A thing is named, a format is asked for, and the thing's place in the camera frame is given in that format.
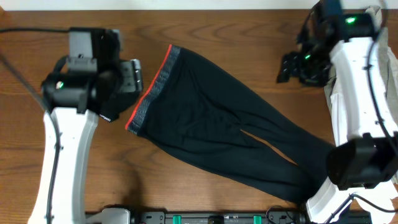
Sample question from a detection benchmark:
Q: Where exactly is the black leggings red waistband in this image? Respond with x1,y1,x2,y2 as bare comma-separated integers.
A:
126,45,332,204

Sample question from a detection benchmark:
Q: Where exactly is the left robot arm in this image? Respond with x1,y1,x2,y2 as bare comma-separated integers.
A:
29,27,143,223

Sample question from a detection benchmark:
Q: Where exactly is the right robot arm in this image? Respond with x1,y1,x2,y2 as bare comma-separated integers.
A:
277,0,397,223

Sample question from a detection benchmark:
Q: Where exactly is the folded black garment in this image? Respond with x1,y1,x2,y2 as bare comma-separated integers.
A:
99,91,140,123

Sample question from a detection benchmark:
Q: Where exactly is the beige grey garment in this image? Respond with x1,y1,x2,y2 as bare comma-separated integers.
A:
323,5,398,184

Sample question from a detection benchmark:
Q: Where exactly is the white t-shirt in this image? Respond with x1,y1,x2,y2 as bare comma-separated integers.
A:
329,90,397,224

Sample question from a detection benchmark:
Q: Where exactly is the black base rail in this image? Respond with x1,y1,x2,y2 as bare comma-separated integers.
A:
85,205,373,224

